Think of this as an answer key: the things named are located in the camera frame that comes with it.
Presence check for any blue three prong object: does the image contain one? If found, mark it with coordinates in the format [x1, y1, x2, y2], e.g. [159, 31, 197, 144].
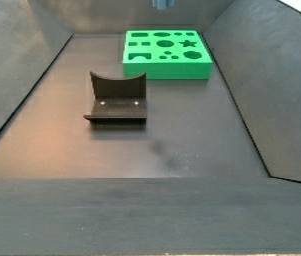
[153, 0, 176, 10]

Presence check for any black curved fixture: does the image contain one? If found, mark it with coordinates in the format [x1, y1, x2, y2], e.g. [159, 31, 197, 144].
[84, 72, 148, 122]

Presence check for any green shape sorting block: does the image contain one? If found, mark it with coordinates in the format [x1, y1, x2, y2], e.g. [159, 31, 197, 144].
[122, 30, 213, 80]

